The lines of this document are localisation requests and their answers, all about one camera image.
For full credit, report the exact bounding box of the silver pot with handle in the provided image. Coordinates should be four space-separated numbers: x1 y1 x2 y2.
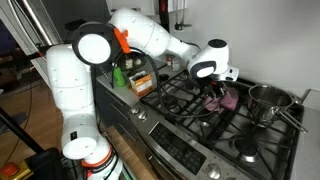
247 84 309 134

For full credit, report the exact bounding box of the pink cloth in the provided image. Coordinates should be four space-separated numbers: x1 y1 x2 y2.
203 87 240 114

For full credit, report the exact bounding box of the small black skillet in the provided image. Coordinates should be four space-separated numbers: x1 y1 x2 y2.
158 73 170 83

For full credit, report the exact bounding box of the grey base cabinet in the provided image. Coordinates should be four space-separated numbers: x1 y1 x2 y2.
94 74 148 141

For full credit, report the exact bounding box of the hanging metal ladle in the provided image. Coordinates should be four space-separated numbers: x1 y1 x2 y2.
174 8 194 32

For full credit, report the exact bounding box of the stainless steel gas stove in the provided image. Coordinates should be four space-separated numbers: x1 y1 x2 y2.
128 68 306 180

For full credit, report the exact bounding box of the stainless steel refrigerator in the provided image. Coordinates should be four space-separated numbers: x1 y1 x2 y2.
0 0 64 86

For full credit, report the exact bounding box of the black oven mitt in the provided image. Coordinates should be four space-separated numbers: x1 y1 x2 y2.
158 0 171 24

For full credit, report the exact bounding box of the open cardboard tea box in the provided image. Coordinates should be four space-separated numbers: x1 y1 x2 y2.
129 70 154 98

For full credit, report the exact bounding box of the thin black floor cable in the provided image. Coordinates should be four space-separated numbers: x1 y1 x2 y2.
2 74 35 166

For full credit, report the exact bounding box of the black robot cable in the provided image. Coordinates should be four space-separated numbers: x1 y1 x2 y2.
109 46 218 119

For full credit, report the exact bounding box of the yellow emergency stop button box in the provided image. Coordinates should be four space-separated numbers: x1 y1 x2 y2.
0 160 34 180

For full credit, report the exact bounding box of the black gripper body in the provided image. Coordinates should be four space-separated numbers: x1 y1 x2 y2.
200 77 230 95

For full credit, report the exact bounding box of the gas burner with silver ring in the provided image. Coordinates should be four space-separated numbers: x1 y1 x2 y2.
161 94 183 113
233 136 264 164
184 79 201 93

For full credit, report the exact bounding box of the black camera stand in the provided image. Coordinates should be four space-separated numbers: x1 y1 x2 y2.
0 106 64 180

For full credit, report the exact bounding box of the green plastic bottle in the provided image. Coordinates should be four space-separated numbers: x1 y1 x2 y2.
113 65 127 88

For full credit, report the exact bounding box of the black cast iron grate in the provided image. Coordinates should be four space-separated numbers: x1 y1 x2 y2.
222 93 305 180
140 70 223 125
181 81 264 153

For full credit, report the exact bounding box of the white wall cabinet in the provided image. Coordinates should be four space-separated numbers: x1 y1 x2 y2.
167 0 188 13

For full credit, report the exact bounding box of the black oven control panel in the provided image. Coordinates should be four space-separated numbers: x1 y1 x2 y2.
148 122 208 176

